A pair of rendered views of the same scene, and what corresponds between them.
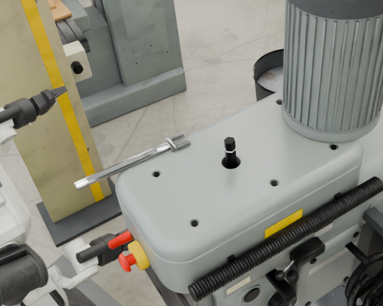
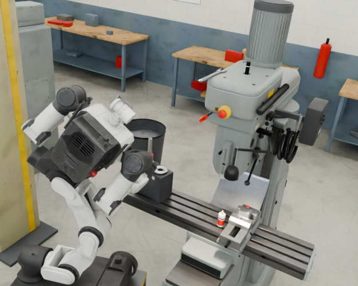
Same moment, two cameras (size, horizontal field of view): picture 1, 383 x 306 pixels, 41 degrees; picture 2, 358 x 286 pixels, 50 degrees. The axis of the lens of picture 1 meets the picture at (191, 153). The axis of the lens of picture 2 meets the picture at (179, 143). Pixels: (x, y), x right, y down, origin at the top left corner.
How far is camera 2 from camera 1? 143 cm
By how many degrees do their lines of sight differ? 35
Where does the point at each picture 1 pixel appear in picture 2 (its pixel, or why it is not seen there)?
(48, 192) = (2, 222)
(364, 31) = (286, 19)
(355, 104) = (281, 49)
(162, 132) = not seen: hidden behind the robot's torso
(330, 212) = (281, 91)
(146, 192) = (228, 80)
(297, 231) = (277, 95)
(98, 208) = (33, 235)
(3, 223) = (127, 133)
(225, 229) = (264, 85)
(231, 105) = not seen: hidden behind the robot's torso
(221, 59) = not seen: hidden behind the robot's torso
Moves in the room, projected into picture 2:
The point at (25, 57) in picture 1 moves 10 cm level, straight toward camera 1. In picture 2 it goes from (5, 112) to (13, 116)
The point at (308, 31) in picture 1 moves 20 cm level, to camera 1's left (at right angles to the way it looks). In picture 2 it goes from (269, 20) to (240, 21)
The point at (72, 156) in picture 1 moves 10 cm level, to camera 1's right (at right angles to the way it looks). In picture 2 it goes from (20, 192) to (32, 188)
